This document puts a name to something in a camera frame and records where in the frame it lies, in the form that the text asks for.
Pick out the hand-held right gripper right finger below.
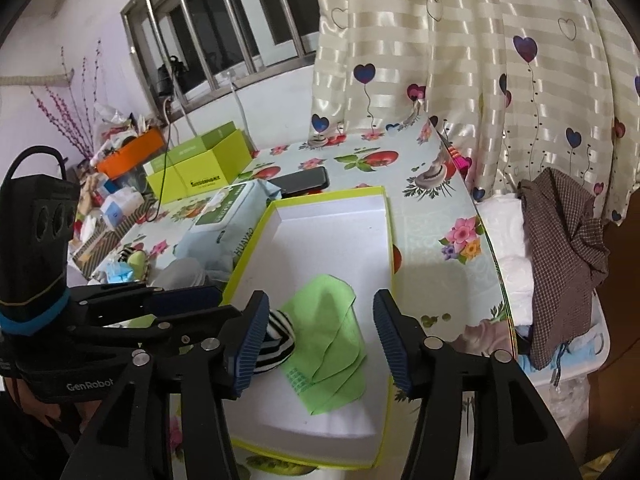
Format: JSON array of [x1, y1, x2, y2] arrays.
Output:
[[372, 289, 571, 480]]

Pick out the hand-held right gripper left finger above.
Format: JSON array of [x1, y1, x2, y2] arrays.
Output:
[[60, 290, 271, 480]]

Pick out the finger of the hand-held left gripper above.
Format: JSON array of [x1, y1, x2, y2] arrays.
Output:
[[67, 306, 244, 344], [74, 284, 224, 314]]

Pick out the black white striped sock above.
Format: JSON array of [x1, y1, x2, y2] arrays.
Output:
[[116, 244, 146, 265], [252, 309, 297, 376]]

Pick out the green cloth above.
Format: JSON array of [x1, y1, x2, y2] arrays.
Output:
[[277, 274, 369, 416]]

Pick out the white box with yellow rim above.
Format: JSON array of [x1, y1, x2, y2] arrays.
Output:
[[220, 186, 401, 471]]

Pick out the person's left hand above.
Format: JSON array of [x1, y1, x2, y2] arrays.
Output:
[[17, 385, 101, 433]]

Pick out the light blue packet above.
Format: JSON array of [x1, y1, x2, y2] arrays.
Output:
[[102, 262, 136, 286]]

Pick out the green sock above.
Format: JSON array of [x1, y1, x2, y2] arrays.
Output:
[[127, 252, 152, 281]]

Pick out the striped cardboard box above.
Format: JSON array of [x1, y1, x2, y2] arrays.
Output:
[[71, 220, 127, 281]]

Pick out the wet wipes pack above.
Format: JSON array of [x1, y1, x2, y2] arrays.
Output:
[[175, 180, 284, 274]]

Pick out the blue white tissue pack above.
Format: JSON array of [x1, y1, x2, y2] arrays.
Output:
[[99, 189, 146, 228]]

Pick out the lime green cardboard box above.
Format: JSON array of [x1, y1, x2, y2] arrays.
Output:
[[144, 121, 254, 205]]

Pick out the pink flower branches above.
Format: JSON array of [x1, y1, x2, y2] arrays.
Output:
[[29, 39, 107, 161]]

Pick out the orange rimmed container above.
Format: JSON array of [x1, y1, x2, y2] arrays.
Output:
[[96, 127, 167, 180]]

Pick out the clear plastic bag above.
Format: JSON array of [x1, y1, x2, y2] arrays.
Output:
[[92, 102, 137, 147]]

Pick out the white folded towel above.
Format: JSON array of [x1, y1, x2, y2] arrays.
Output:
[[477, 196, 537, 327]]

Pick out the black phone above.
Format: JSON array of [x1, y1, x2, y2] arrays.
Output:
[[272, 166, 331, 196]]

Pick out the brown checkered cloth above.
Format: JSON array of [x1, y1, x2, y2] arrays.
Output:
[[517, 167, 611, 371]]

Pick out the black device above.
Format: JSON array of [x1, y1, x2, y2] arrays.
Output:
[[156, 54, 189, 99]]

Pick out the window with metal bars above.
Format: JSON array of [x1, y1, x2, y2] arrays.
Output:
[[120, 0, 321, 111]]

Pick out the heart patterned pillow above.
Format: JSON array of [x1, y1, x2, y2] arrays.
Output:
[[310, 0, 640, 226]]

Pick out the black cable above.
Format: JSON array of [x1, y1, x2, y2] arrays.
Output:
[[144, 67, 183, 223]]

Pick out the white cable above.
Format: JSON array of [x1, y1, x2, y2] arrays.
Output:
[[226, 71, 252, 138], [164, 96, 198, 138]]

